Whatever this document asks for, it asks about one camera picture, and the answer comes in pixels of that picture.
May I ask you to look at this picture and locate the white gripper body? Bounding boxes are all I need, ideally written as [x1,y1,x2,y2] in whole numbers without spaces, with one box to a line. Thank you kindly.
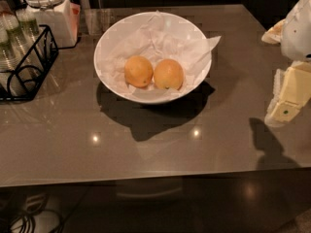
[281,0,311,62]

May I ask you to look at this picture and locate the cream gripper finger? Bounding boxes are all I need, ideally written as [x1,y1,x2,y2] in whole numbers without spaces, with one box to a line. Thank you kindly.
[264,61,311,127]
[261,19,285,44]

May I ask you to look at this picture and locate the orange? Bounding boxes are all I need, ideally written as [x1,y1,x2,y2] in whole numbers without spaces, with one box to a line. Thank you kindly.
[154,59,184,89]
[124,55,154,88]

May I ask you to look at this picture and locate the white ceramic bowl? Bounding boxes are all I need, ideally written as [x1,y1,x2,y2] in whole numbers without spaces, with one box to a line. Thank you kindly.
[93,11,213,106]

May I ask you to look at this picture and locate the white paper liner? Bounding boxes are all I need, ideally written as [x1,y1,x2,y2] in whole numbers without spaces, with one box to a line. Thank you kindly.
[97,10,222,102]

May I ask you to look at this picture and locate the clear glass tumbler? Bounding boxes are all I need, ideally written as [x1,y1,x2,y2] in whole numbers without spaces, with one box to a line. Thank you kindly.
[85,9,116,35]

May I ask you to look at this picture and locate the white lidded jar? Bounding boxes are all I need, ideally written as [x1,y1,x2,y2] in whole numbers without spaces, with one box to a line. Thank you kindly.
[25,0,81,49]

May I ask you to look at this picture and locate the clear plastic cup stack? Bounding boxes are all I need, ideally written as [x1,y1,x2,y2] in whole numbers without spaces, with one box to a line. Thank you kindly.
[16,9,44,56]

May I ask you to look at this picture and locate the black wire cup rack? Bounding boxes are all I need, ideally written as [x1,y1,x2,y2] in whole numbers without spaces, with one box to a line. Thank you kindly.
[0,23,60,102]

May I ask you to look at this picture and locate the dark cables under table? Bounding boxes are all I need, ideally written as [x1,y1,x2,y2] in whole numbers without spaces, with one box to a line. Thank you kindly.
[0,191,66,233]

